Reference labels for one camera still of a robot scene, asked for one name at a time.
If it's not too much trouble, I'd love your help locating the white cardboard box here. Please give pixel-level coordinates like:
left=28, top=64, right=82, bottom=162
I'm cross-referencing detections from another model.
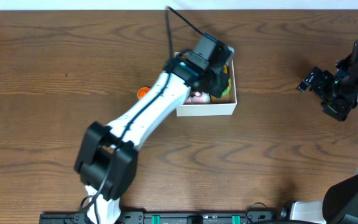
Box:
left=176, top=60, right=237, bottom=117

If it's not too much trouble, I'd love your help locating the yellow grey toy truck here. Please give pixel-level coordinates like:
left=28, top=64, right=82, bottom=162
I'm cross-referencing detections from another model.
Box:
left=223, top=65, right=229, bottom=74

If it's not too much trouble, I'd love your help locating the green number ball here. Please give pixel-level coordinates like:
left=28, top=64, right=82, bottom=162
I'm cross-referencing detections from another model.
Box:
left=221, top=78, right=232, bottom=97

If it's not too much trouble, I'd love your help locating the orange round basket toy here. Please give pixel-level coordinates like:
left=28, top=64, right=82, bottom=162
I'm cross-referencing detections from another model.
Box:
left=137, top=86, right=150, bottom=100

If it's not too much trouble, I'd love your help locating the left black cable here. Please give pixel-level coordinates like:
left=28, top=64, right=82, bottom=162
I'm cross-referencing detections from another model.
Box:
left=79, top=5, right=208, bottom=224

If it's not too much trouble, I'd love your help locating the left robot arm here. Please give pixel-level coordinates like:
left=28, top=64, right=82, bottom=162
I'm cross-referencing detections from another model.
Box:
left=74, top=68, right=191, bottom=223

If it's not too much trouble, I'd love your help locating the pink white pig toy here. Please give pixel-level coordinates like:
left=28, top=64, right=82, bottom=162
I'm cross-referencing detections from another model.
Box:
left=184, top=91, right=211, bottom=105

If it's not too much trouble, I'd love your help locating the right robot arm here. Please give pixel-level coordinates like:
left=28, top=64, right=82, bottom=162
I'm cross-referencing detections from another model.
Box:
left=276, top=39, right=358, bottom=224

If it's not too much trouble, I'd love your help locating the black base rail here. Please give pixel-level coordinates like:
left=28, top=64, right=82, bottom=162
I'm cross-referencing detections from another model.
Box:
left=39, top=210, right=277, bottom=224

